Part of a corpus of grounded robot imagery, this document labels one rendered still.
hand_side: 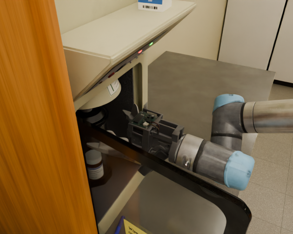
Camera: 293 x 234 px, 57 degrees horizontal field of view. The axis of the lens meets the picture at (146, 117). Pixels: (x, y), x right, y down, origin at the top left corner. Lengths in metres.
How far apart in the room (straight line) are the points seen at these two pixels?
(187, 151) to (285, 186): 1.86
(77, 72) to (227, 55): 3.35
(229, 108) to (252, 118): 0.06
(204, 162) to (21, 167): 0.34
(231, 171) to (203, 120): 0.67
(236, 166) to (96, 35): 0.35
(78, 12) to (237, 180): 0.42
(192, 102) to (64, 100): 1.04
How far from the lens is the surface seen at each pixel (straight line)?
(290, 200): 2.31
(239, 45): 3.61
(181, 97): 1.35
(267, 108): 0.65
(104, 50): 0.36
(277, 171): 2.48
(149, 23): 0.47
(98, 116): 0.69
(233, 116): 0.67
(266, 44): 3.56
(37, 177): 0.46
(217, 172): 0.57
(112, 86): 0.62
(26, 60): 0.31
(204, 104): 1.32
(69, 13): 0.45
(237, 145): 0.68
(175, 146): 0.58
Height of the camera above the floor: 1.64
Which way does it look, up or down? 36 degrees down
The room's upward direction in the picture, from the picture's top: straight up
